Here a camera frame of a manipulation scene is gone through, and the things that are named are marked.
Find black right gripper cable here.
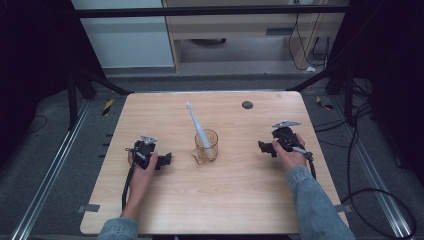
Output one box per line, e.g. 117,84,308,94
289,139,318,181

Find black horizontal frame bar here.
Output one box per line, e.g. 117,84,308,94
73,5,350,19

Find person's right hand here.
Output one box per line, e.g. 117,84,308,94
271,133,308,173

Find yellow black tape strip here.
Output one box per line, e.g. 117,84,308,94
101,98,115,117
315,95,335,111

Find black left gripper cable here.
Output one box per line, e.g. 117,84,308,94
121,147,148,212

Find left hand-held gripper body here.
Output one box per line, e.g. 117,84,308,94
133,134,161,171

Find grey tape patch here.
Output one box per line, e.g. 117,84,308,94
334,203,353,214
76,203,101,214

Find black curtain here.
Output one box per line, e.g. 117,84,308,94
326,0,424,186
0,0,107,168

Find black metal stand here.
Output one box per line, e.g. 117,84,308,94
65,63,134,132
286,61,356,127

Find white electric toothbrush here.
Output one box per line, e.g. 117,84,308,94
185,101,215,158

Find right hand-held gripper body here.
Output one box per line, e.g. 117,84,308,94
270,120,303,154

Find light wooden desk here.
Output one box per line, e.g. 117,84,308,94
161,0,350,73

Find black floor cable loop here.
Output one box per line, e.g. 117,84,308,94
339,101,418,240

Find black hanging desk cables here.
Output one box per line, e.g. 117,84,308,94
287,12,332,72

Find amber glass cup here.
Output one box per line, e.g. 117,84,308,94
191,128,220,166

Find person's left hand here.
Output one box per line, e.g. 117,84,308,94
127,149,160,203

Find aluminium floor rail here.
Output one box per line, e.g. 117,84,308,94
332,95,415,240
9,99,92,240

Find white cabinet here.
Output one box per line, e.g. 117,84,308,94
70,0,176,69

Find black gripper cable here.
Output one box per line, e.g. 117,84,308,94
289,139,318,181
121,147,148,212

